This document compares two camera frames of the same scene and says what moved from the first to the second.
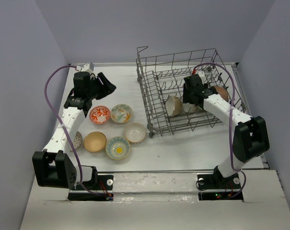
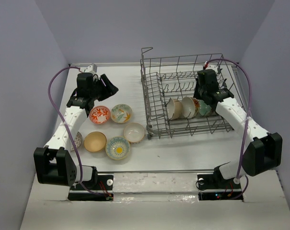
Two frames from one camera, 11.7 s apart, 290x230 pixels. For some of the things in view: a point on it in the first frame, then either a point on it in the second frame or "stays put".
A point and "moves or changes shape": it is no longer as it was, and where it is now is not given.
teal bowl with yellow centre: x=117 y=147 stays put
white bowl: x=173 y=106 moves or changes shape
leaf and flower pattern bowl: x=121 y=113 stays put
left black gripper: x=107 y=88 stays put
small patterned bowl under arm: x=77 y=141 stays put
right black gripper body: x=186 y=95 to x=199 y=91
